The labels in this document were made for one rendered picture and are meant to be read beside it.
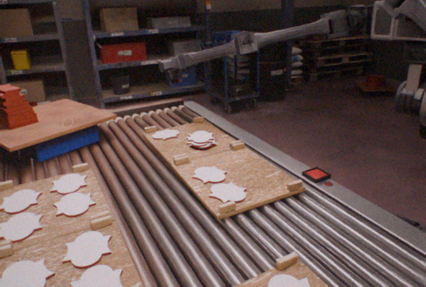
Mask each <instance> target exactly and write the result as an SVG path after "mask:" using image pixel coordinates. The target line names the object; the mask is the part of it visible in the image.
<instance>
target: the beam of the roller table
mask: <svg viewBox="0 0 426 287"><path fill-rule="evenodd" d="M184 106H185V107H187V109H189V110H190V111H192V112H193V113H195V114H197V115H198V116H200V117H204V119H205V120H206V121H208V122H210V123H211V124H212V125H214V126H216V127H217V128H219V129H221V130H222V131H224V132H225V133H227V134H229V135H230V136H232V137H233V138H235V139H236V140H241V141H242V142H243V143H245V145H246V146H248V147H249V148H251V149H252V150H254V151H256V152H257V153H258V154H260V155H262V156H263V157H265V158H267V159H268V160H270V161H272V162H273V163H275V164H277V165H278V166H279V167H281V168H283V169H284V170H286V171H287V172H289V173H291V174H292V175H294V176H295V177H297V178H298V179H300V180H302V181H303V182H305V183H306V184H308V185H310V186H311V187H313V188H314V189H316V190H318V191H319V192H320V193H323V194H324V195H325V196H327V197H329V198H330V199H332V200H333V201H335V202H337V203H338V204H340V205H342V206H343V207H345V208H346V209H348V210H350V211H351V212H352V213H354V214H356V215H357V216H359V217H361V218H362V219H364V220H365V221H367V222H369V223H370V224H372V225H373V226H375V227H377V228H378V229H380V230H381V231H383V232H384V233H386V234H388V235H389V236H391V237H392V238H394V239H396V240H397V241H399V242H400V243H402V244H403V245H405V246H407V247H408V248H410V249H412V250H413V251H414V252H417V253H418V254H419V255H421V256H423V257H424V258H426V233H424V232H423V231H421V230H419V229H417V228H416V227H414V226H412V225H411V224H409V223H407V222H405V221H403V220H401V219H400V218H398V217H396V216H395V215H392V214H391V213H389V212H388V211H386V210H384V209H382V208H380V207H378V206H377V205H375V204H373V203H372V202H370V201H368V200H366V199H364V198H363V197H361V196H359V195H357V194H356V193H354V192H352V191H350V190H349V189H347V188H345V187H343V186H341V185H340V184H338V183H336V182H335V181H333V180H331V179H327V180H324V181H321V182H318V183H314V182H313V181H310V180H309V179H308V178H306V177H304V176H303V175H302V171H305V170H308V169H311V168H310V167H308V166H307V165H304V164H303V163H301V162H299V161H298V160H296V159H294V158H292V157H290V156H288V155H287V154H285V153H284V152H282V151H280V150H278V149H276V148H275V147H273V146H271V145H270V144H268V143H265V142H264V141H262V140H260V139H259V138H257V137H255V136H253V135H251V134H250V133H248V132H247V131H245V130H243V129H241V128H239V127H237V126H236V125H234V124H232V123H231V122H228V121H227V120H225V119H223V118H222V117H220V116H218V115H216V114H215V113H213V112H211V111H209V110H208V109H206V108H204V107H202V106H200V105H199V104H197V103H195V102H194V101H188V102H184ZM325 182H332V183H333V186H326V185H324V183H325Z"/></svg>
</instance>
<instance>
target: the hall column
mask: <svg viewBox="0 0 426 287"><path fill-rule="evenodd" d="M292 27H294V0H281V19H280V30H283V29H288V28H292ZM292 43H293V40H290V41H287V74H286V78H287V79H286V92H293V91H298V89H296V87H295V86H294V87H292V86H291V74H292Z"/></svg>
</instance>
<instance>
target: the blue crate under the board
mask: <svg viewBox="0 0 426 287"><path fill-rule="evenodd" d="M97 125H98V124H96V125H93V126H90V127H87V128H85V129H81V130H78V131H75V132H71V133H69V134H65V135H62V136H59V137H56V138H53V139H49V140H47V141H43V142H41V143H37V144H34V145H31V146H28V147H25V148H22V149H19V151H21V152H22V153H24V154H26V155H27V156H29V157H31V158H33V159H34V160H36V161H37V162H43V161H45V160H48V159H50V158H53V157H56V156H59V155H62V154H64V153H68V152H69V151H73V150H76V149H78V148H81V147H84V146H87V145H89V144H92V143H95V142H98V141H99V135H98V129H97Z"/></svg>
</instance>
